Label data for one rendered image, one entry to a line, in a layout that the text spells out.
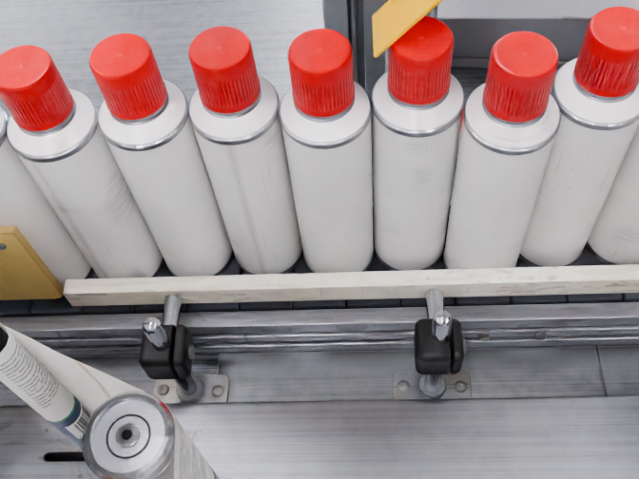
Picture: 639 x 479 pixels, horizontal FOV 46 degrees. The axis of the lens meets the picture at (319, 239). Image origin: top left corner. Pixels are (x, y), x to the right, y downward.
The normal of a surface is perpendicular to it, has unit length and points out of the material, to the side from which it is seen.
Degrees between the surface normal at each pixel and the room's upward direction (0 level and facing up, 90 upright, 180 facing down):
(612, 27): 3
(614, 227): 90
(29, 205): 90
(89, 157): 90
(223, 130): 45
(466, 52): 90
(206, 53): 2
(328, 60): 2
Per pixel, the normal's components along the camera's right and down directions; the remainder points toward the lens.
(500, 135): -0.32, 0.14
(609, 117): -0.11, 0.24
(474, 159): -0.81, 0.53
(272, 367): -0.07, -0.52
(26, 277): -0.01, 0.85
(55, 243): 0.75, 0.54
